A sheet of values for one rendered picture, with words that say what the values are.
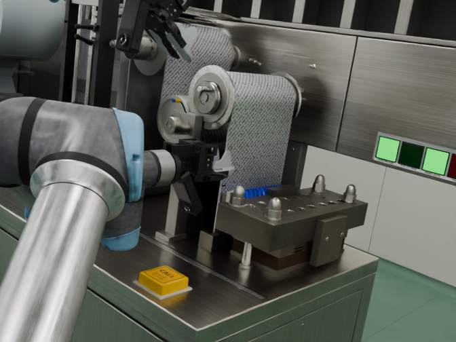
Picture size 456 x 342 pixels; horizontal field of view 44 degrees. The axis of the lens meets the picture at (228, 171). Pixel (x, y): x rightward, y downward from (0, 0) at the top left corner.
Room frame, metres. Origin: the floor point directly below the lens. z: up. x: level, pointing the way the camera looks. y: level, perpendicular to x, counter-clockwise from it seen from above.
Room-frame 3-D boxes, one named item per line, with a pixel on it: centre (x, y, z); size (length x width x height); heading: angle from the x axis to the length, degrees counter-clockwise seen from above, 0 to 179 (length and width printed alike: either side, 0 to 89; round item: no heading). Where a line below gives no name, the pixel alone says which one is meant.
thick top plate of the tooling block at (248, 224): (1.30, -0.18, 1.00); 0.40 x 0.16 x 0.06; 139
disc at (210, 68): (1.29, 0.06, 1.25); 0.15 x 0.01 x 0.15; 49
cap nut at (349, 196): (1.39, -0.32, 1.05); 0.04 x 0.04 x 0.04
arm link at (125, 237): (1.05, 0.21, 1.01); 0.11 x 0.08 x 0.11; 92
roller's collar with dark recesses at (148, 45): (1.44, 0.27, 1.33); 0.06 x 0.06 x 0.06; 49
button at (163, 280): (1.01, 0.09, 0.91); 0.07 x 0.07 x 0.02; 49
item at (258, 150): (1.35, -0.06, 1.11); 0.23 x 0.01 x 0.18; 139
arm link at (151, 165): (1.05, 0.19, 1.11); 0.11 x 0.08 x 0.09; 139
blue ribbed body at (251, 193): (1.33, -0.08, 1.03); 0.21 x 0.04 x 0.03; 139
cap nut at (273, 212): (1.15, -0.11, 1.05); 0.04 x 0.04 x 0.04
